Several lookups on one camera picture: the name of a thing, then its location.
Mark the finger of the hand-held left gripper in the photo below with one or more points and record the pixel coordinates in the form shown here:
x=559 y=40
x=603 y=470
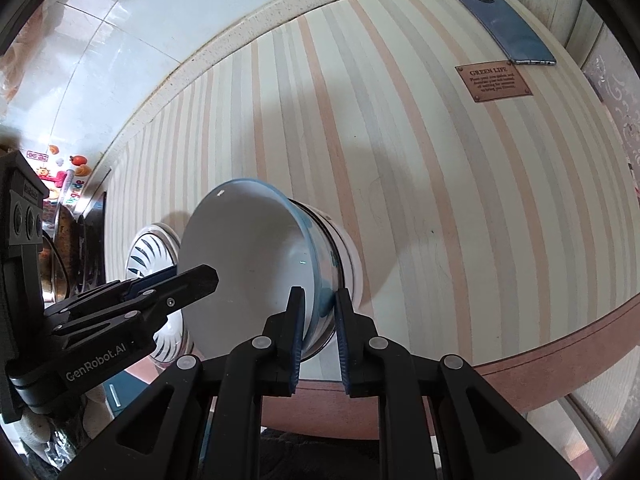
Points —
x=145 y=285
x=180 y=290

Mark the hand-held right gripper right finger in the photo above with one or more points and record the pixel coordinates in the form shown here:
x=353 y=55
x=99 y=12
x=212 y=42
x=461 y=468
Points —
x=342 y=340

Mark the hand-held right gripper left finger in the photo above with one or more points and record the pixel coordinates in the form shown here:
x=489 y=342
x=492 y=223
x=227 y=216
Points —
x=297 y=325

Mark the white plate with black stripes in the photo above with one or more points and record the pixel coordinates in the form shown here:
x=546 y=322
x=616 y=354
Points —
x=145 y=255

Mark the white bowl with blue rim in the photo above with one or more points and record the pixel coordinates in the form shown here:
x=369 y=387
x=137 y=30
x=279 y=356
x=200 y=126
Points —
x=240 y=250

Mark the blue kitchen cabinet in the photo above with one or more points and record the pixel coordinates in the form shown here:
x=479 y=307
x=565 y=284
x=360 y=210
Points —
x=120 y=390

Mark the striped mat with cat print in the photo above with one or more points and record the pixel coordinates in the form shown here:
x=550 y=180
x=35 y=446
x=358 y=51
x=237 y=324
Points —
x=425 y=210

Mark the blue smartphone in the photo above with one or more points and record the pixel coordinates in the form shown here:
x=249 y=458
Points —
x=505 y=25

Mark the white lace curtain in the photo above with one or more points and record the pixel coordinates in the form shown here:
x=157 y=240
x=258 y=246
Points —
x=620 y=110

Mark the colourful wall stickers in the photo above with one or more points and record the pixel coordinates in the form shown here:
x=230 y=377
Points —
x=77 y=160

